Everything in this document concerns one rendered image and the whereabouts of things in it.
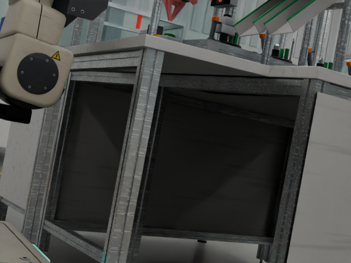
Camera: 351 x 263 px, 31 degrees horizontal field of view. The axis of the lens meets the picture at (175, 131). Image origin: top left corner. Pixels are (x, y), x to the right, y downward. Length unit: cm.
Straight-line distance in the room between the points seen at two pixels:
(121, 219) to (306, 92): 54
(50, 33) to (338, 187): 82
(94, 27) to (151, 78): 169
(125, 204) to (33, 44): 46
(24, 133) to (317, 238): 189
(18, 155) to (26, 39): 165
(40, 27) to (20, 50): 8
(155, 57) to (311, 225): 56
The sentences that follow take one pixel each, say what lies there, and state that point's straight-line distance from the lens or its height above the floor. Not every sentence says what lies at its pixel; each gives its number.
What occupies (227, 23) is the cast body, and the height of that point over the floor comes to 106.
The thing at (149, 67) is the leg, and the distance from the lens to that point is 154.
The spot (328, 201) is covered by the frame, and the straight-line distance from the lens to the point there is 163.
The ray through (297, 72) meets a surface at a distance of 160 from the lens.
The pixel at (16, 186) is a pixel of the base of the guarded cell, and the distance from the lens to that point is 318.
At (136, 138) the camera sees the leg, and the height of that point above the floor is 61.
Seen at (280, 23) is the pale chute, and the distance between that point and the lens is 200.
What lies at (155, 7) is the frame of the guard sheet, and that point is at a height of 121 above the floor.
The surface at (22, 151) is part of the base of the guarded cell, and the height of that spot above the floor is 43.
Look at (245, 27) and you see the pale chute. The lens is 211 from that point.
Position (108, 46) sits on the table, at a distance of 175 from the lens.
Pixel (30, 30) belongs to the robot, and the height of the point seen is 83.
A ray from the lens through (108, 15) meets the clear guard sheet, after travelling 357.
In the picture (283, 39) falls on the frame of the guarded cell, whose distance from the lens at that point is 361.
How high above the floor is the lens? 64
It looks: level
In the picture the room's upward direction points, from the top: 10 degrees clockwise
